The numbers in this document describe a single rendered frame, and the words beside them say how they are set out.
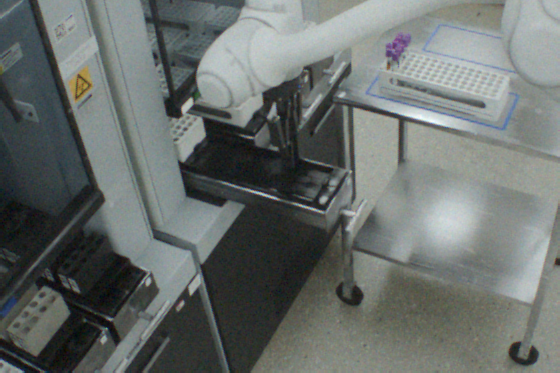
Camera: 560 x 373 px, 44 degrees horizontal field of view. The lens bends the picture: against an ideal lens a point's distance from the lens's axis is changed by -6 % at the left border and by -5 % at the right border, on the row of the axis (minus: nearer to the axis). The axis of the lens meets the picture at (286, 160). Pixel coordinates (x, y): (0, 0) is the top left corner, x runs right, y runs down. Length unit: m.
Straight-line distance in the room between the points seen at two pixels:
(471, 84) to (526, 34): 0.80
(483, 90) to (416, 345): 0.89
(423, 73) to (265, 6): 0.54
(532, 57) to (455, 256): 1.25
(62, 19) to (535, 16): 0.72
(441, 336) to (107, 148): 1.28
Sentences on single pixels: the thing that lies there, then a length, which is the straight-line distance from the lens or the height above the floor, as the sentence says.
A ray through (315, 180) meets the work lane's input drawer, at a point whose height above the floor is 0.80.
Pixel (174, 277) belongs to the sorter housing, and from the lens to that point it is 1.52.
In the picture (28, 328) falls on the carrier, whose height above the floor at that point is 0.87.
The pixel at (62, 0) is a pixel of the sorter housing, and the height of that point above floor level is 1.35.
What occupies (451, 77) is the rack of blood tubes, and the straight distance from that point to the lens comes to 1.70.
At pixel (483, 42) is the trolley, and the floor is 0.82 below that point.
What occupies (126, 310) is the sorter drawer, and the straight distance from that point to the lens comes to 1.40.
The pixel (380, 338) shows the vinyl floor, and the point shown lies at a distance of 2.25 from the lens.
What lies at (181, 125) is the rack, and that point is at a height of 0.86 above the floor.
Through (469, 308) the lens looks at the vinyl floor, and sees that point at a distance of 2.34.
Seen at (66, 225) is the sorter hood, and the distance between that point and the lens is 1.30.
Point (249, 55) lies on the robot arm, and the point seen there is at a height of 1.22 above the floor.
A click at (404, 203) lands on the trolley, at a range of 2.23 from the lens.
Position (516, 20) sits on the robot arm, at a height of 1.40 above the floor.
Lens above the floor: 1.87
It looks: 42 degrees down
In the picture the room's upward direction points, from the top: 7 degrees counter-clockwise
